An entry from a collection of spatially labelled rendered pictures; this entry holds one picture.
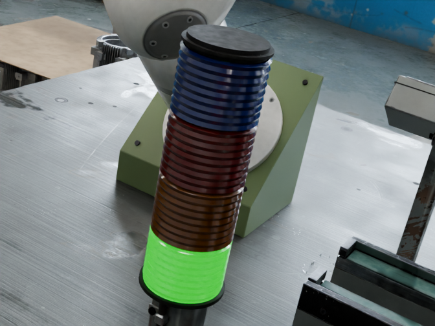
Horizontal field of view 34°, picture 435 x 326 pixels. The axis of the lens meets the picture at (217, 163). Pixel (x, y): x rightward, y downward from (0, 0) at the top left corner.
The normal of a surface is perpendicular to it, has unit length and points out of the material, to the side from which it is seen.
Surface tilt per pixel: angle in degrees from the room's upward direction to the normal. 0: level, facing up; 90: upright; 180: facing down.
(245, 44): 0
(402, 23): 90
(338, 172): 0
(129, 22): 102
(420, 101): 53
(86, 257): 0
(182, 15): 98
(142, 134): 45
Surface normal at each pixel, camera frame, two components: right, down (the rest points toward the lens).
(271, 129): -0.23, -0.44
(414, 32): -0.51, 0.27
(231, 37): 0.18, -0.89
